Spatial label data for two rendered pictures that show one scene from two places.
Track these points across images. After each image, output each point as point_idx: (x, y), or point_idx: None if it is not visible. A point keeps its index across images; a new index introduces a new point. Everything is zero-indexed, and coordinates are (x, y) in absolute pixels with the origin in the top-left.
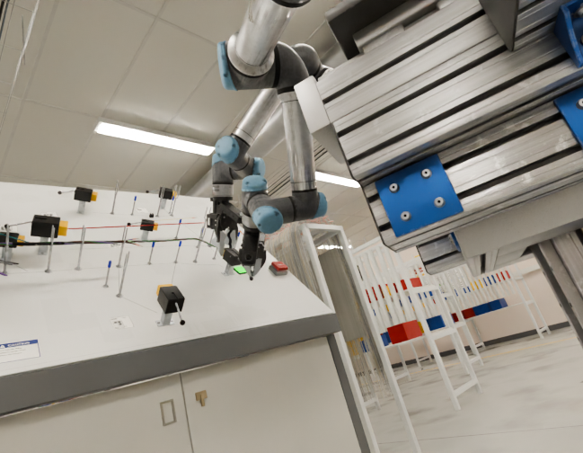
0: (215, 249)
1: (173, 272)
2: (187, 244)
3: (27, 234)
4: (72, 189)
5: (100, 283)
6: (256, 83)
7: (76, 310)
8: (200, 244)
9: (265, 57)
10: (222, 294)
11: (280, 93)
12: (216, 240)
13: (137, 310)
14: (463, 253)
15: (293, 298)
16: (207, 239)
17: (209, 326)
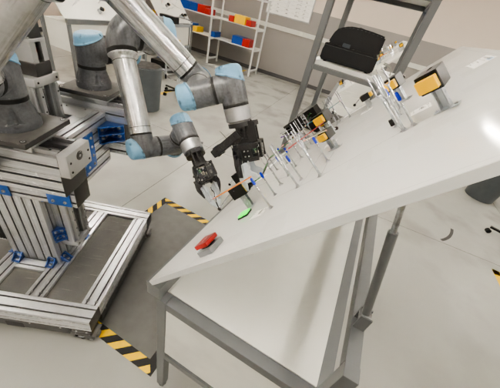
0: (289, 192)
1: (278, 178)
2: (310, 172)
3: (357, 118)
4: (487, 55)
5: (290, 161)
6: (152, 52)
7: (278, 165)
8: (268, 167)
9: (141, 51)
10: (239, 205)
11: (133, 48)
12: (254, 168)
13: (263, 178)
14: (105, 161)
15: (189, 251)
16: (313, 181)
17: (231, 203)
